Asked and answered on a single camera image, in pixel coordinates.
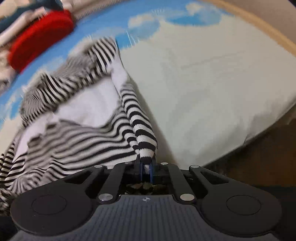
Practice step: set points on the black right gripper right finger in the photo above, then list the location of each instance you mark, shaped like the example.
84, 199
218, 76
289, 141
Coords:
188, 186

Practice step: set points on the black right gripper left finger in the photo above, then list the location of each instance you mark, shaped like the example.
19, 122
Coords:
105, 185

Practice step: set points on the black white striped garment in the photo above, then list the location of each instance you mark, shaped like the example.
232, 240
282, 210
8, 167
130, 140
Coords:
83, 114

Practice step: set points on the white folded clothes stack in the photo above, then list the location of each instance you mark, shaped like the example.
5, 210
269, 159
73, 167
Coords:
20, 23

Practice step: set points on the blue cream patterned bedsheet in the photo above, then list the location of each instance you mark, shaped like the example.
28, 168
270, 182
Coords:
210, 81

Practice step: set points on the cream folded fluffy garment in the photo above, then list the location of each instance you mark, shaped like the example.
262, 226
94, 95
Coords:
7, 73

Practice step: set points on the red folded knit sweater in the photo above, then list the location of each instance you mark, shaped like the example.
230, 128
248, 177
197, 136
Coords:
38, 37

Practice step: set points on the dark teal shark plush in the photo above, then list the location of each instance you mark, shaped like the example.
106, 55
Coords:
49, 4

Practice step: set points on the wooden bed frame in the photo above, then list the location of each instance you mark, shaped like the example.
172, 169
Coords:
275, 18

